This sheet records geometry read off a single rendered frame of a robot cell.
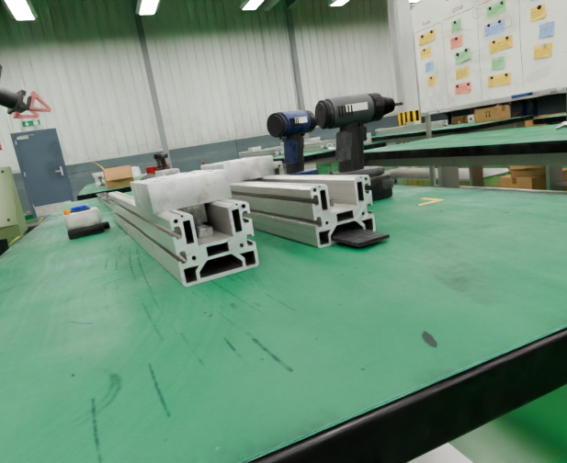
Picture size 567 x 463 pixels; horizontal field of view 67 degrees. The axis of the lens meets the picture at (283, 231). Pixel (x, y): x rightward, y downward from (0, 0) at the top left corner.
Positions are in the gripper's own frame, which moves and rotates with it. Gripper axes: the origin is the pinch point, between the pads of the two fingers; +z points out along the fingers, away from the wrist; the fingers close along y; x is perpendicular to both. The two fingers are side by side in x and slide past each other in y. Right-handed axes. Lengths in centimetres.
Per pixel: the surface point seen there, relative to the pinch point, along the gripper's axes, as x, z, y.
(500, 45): -143, 261, -98
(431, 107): -133, 312, -29
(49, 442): 72, -44, -133
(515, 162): -6, 137, -127
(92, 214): 44, -6, -59
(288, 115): 17, 17, -99
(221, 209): 51, -20, -120
